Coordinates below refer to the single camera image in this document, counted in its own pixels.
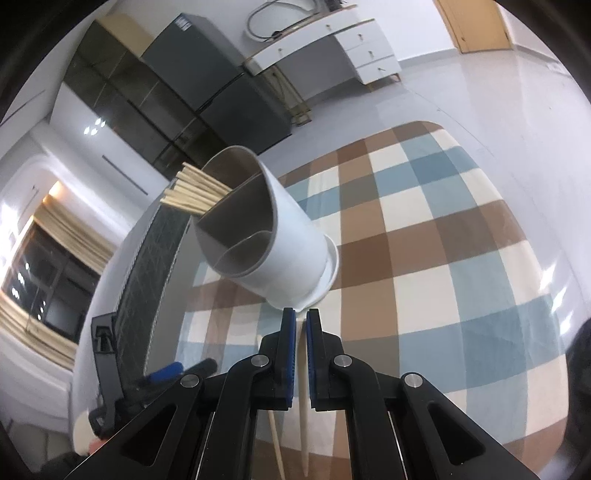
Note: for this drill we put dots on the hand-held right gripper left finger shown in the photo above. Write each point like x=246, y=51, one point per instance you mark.
x=290, y=350

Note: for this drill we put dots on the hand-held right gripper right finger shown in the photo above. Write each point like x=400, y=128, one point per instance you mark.
x=311, y=355

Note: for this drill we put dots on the white grey utensil holder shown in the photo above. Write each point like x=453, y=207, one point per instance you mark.
x=295, y=240

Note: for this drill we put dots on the dark cloth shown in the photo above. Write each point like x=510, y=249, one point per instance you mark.
x=579, y=369

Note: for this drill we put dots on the oval mirror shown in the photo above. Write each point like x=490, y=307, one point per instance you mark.
x=281, y=18

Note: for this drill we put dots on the gold metal frame chair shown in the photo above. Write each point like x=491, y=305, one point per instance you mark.
x=295, y=110

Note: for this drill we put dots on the white desk with drawers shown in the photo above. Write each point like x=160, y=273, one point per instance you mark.
x=369, y=46

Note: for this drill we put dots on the beige curtain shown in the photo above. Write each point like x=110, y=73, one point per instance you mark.
x=78, y=240

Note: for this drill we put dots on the dark grey refrigerator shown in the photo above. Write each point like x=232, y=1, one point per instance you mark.
x=231, y=101

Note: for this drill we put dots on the person's left hand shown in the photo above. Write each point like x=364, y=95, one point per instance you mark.
x=83, y=434

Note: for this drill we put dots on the dark window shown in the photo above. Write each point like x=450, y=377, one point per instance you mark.
x=51, y=286

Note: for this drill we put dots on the checkered tablecloth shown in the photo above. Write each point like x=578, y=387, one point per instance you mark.
x=415, y=258

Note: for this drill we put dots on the white wardrobe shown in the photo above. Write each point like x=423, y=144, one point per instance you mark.
x=92, y=152

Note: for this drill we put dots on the dark glass cabinet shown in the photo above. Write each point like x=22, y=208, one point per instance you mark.
x=120, y=101

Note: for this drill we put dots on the bundle of wooden chopsticks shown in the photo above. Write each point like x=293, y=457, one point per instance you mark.
x=194, y=194

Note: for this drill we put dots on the tan wooden door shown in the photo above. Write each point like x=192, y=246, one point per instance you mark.
x=475, y=23

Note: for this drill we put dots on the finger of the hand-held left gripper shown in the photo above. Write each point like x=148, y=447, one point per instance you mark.
x=203, y=367
x=164, y=371

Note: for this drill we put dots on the grey bed frame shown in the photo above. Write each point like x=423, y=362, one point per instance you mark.
x=180, y=277

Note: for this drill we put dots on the pale bamboo chopstick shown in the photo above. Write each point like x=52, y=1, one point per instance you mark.
x=304, y=434
x=276, y=443

